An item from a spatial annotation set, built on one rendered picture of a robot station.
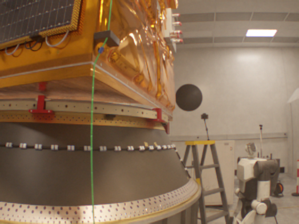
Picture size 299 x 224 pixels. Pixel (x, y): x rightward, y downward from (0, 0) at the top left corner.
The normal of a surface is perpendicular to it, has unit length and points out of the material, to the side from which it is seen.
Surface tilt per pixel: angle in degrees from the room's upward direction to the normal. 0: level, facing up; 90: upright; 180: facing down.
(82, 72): 90
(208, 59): 90
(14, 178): 62
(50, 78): 90
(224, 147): 90
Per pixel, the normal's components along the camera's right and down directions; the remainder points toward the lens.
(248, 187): -0.77, 0.06
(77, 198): 0.35, -0.56
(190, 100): -0.22, -0.12
